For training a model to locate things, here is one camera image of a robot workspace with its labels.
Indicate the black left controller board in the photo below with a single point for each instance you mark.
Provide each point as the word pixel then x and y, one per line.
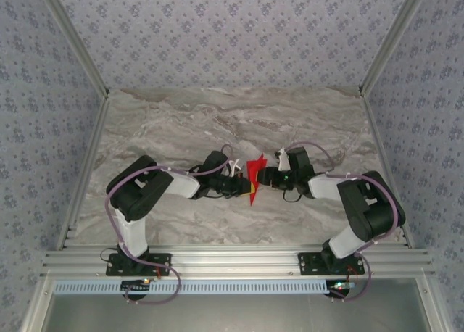
pixel 134 285

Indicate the aluminium mounting beam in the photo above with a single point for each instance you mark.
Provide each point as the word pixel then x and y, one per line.
pixel 235 261

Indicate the black controller board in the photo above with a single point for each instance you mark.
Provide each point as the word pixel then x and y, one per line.
pixel 339 285
pixel 134 285

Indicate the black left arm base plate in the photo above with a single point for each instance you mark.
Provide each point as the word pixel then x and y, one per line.
pixel 159 266

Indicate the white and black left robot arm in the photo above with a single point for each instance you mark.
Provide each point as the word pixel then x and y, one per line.
pixel 137 190

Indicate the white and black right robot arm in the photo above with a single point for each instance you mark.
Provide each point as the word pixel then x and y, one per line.
pixel 369 205

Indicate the grey metal panel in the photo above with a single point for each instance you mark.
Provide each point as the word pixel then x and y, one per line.
pixel 235 315

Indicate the red cloth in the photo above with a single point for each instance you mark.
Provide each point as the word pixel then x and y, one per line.
pixel 255 163

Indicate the aluminium side rail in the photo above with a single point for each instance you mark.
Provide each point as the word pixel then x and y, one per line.
pixel 380 147
pixel 92 147

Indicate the black right controller board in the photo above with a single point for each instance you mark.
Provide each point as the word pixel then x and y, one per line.
pixel 339 285

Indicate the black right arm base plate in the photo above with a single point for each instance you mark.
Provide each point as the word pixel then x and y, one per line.
pixel 308 265

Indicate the aluminium frame post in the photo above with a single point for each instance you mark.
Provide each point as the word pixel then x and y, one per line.
pixel 72 38
pixel 395 38

